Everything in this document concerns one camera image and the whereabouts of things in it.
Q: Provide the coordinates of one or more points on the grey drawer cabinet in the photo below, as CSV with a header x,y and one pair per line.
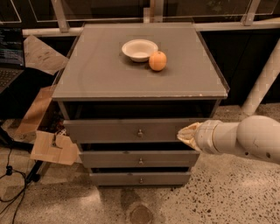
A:
x,y
100,82

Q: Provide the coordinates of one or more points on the grey middle drawer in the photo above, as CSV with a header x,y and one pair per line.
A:
x,y
139,158

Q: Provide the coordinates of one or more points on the grey top drawer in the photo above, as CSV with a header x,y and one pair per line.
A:
x,y
106,131

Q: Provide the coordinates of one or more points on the orange fruit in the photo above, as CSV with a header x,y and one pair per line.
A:
x,y
157,61

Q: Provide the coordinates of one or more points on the grey bottom drawer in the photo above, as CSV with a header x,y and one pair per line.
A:
x,y
141,178

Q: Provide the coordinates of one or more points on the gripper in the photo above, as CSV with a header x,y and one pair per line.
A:
x,y
207,136

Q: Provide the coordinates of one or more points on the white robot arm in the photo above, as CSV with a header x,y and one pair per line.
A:
x,y
255,137

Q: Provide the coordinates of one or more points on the grey drawer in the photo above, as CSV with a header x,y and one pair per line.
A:
x,y
139,158
141,178
106,131

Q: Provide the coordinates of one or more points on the metal window railing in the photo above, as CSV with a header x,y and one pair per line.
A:
x,y
55,18

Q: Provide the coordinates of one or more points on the white bowl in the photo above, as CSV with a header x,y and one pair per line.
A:
x,y
139,50

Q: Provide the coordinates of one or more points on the open laptop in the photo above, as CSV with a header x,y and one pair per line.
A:
x,y
12,55

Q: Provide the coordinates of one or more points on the brown paper sheet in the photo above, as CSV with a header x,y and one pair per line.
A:
x,y
39,55

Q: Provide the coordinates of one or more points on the white diagonal pole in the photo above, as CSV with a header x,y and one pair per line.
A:
x,y
263,83

